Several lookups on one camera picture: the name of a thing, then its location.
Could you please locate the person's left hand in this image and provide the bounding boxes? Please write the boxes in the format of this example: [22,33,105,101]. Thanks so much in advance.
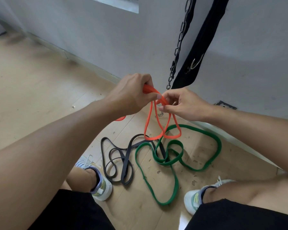
[103,73,163,120]

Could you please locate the person's right hand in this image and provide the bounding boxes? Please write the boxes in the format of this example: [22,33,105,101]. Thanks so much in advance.
[158,88,214,122]

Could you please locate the orange resistance band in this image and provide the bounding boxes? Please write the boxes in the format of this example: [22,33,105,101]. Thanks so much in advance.
[115,84,182,141]

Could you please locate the person's right forearm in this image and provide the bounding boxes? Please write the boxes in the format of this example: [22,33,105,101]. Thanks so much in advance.
[208,106,288,180]

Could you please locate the person's left forearm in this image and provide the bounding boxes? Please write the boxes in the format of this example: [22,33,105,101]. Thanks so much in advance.
[0,100,118,230]

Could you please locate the black resistance band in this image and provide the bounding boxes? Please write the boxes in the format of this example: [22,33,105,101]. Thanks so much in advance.
[100,134,168,186]

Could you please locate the green resistance band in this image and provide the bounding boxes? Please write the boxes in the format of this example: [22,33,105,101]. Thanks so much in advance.
[135,124,223,206]

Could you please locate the person's right black sock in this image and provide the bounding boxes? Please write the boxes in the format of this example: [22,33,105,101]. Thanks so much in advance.
[201,185,217,204]

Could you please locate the person's black sock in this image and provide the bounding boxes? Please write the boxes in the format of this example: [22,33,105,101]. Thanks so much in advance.
[201,185,217,204]
[86,166,102,192]

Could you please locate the person's right white sneaker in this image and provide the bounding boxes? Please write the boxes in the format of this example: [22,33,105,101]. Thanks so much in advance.
[184,176,236,215]

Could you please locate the person's white sneaker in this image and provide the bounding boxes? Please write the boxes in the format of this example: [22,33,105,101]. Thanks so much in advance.
[184,176,236,215]
[75,155,113,202]

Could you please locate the person's left black sock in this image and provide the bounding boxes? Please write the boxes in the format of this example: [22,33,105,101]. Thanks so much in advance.
[86,166,102,192]

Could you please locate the window opening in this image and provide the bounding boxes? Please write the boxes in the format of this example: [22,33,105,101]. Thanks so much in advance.
[84,0,139,14]

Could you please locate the person's left white sneaker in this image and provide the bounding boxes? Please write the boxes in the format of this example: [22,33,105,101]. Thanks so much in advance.
[75,155,113,202]

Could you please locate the person's left leg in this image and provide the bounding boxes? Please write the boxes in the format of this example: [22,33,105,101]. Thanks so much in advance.
[60,166,98,193]

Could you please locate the person's leg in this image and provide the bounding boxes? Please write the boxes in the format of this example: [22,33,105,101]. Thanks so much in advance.
[60,166,98,193]
[203,174,288,218]

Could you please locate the person's right leg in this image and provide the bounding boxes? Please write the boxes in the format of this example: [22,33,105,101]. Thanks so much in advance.
[203,174,288,218]

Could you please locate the black shorts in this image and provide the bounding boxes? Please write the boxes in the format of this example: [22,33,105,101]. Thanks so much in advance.
[28,189,288,230]

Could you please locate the metal ring on strap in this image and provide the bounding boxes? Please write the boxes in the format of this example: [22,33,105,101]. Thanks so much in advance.
[185,54,205,74]

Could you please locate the dark wall outlet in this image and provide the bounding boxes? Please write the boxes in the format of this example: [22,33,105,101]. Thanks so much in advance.
[215,100,237,110]

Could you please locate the black metal chain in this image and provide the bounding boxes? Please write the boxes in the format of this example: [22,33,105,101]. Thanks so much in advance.
[155,0,195,118]

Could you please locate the black hanging strap belt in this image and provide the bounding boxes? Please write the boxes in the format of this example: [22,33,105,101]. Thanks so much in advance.
[171,0,231,90]

